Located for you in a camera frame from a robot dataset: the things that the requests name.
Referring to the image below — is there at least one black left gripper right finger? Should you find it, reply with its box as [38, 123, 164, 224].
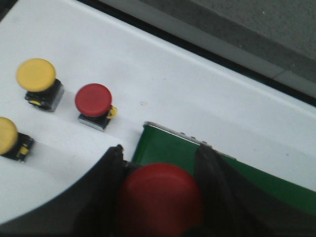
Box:
[194, 145, 316, 237]

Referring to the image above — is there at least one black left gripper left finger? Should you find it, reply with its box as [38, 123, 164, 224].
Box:
[0, 145, 124, 237]

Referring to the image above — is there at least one red push button switch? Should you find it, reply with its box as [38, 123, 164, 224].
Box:
[115, 163, 205, 237]
[75, 83, 118, 132]

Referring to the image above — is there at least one yellow push button switch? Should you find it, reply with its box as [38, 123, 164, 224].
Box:
[16, 58, 64, 112]
[0, 117, 34, 163]

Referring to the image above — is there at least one green conveyor belt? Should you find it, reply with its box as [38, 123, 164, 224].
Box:
[132, 122, 316, 228]

